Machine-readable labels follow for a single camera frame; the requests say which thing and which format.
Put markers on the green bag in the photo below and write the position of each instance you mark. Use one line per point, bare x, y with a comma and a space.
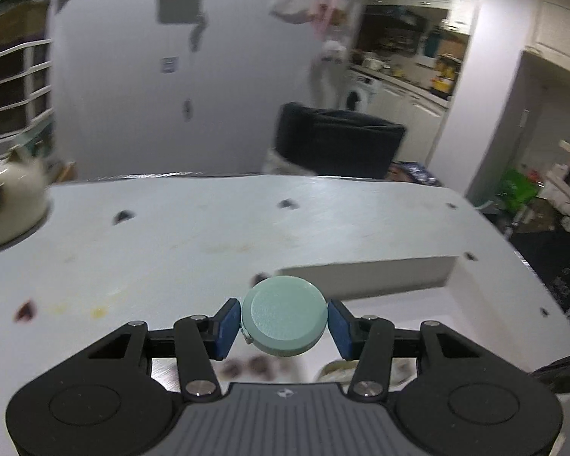
517, 190

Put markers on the white upper cabinet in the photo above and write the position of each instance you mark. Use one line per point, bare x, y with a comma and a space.
560, 28

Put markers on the blue patterned box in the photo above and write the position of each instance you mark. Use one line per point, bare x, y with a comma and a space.
413, 173

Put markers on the wall socket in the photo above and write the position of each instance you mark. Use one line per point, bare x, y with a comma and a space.
169, 64

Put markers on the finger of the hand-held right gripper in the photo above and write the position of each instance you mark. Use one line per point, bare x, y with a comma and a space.
567, 373

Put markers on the white lower cabinets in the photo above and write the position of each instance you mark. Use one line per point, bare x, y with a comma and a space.
408, 118

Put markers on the white heart-print table cover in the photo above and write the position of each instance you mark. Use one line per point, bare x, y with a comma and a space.
171, 256

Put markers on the wall light switch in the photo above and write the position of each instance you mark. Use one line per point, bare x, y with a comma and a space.
525, 118

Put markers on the teal bottle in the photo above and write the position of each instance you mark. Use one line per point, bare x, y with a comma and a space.
432, 45

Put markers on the grey wall box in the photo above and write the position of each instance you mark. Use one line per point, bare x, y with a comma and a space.
178, 8

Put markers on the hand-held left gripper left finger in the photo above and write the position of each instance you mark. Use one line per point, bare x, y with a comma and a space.
228, 330

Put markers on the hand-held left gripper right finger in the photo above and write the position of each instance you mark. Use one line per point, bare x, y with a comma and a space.
340, 330

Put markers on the dark patterned rug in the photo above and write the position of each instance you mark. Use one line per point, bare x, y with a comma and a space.
551, 266

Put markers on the white shelf unit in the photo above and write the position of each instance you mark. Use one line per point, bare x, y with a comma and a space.
14, 90

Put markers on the white cat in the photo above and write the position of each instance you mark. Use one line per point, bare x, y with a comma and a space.
14, 209

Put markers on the white washing machine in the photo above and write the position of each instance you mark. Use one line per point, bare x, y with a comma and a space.
361, 95

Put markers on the yellow kitchen appliance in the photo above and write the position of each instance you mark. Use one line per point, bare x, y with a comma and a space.
442, 76

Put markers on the hanging white garment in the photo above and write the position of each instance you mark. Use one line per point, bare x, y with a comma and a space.
327, 71

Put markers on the white shallow box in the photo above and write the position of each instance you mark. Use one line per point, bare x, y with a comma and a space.
456, 313

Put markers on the mint green round disc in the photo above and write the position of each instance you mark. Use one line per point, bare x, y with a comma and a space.
284, 316

